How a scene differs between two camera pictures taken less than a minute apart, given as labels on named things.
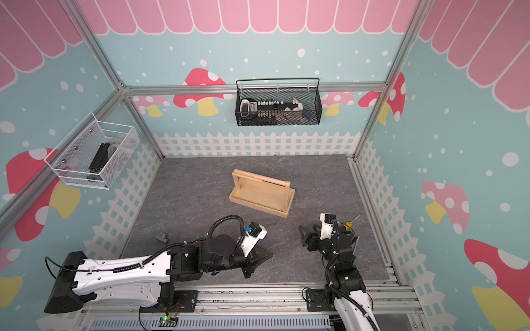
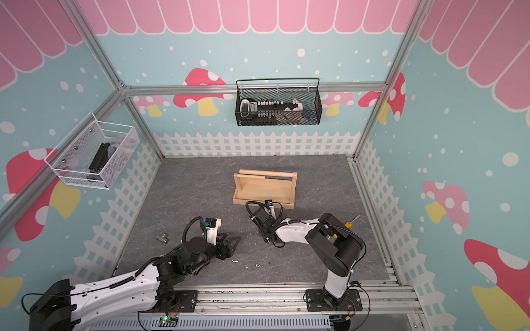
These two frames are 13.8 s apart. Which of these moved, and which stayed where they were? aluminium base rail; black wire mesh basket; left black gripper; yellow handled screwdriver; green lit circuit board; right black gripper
Moved: right black gripper; left black gripper
Stayed: green lit circuit board; yellow handled screwdriver; black wire mesh basket; aluminium base rail
